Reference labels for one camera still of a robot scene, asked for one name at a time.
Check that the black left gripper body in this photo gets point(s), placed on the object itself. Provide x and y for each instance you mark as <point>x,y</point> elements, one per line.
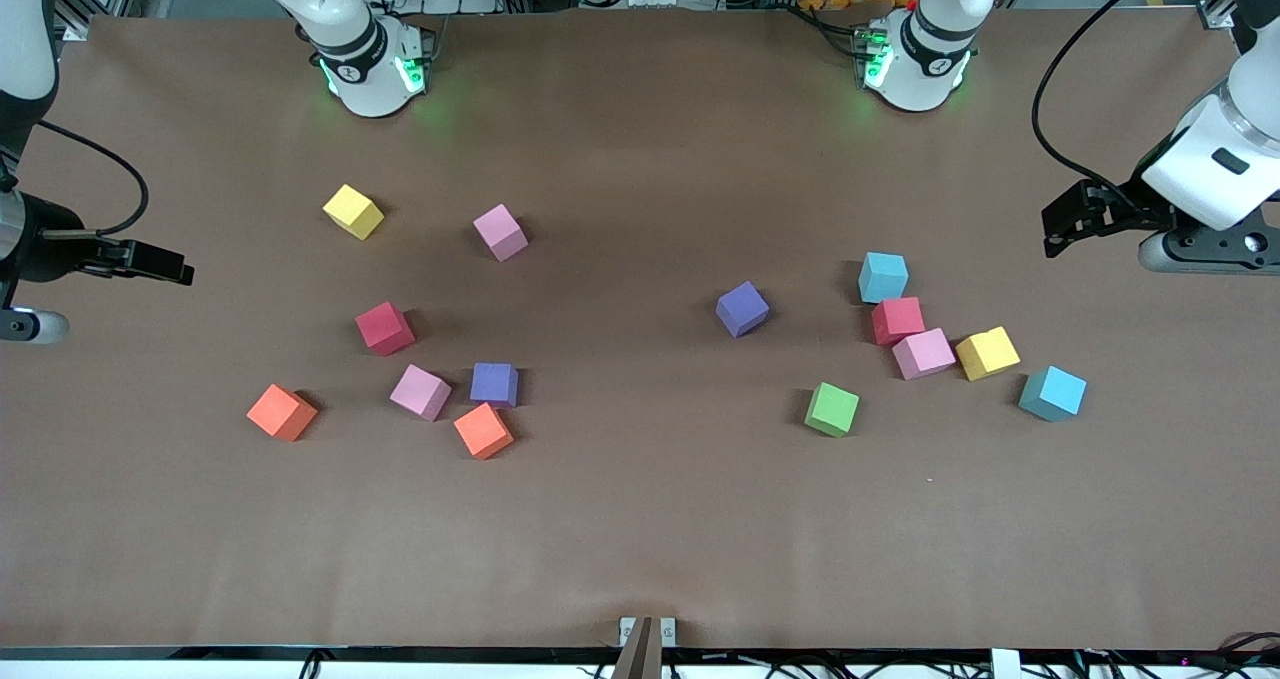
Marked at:
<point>1128,213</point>

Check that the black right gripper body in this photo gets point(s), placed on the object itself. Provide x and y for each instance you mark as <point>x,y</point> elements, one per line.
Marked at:
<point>42,255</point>

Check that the cyan foam cube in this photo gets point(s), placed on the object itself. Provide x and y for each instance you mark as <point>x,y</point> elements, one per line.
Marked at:
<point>883,277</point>
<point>1052,393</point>

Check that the red foam cube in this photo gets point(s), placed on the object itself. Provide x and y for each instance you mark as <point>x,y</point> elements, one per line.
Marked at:
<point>897,320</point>
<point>385,328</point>

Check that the pink foam cube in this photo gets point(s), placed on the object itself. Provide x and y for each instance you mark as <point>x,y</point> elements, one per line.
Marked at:
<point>420,391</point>
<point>923,353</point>
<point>500,232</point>

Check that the green foam cube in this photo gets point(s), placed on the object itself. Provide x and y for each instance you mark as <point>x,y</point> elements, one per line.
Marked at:
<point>832,409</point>

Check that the purple foam cube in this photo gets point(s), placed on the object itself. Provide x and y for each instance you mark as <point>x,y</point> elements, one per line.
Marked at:
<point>742,309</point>
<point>494,384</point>

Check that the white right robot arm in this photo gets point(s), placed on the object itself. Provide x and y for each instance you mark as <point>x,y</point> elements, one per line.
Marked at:
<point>365,69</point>

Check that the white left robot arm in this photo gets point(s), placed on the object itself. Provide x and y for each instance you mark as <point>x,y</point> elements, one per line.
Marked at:
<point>925,59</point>

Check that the yellow foam cube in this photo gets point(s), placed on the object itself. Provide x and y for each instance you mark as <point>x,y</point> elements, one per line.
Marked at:
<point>353,211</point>
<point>987,353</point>

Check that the orange foam cube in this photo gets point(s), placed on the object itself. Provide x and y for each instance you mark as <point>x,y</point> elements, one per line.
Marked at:
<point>281,412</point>
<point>483,430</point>

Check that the white label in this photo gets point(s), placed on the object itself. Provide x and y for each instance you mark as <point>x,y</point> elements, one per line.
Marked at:
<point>1005,664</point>

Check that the silver metal bracket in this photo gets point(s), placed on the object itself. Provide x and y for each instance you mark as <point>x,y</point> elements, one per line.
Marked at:
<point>627,631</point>

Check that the brown post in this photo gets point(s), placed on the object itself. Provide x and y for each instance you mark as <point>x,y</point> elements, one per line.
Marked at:
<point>640,654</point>

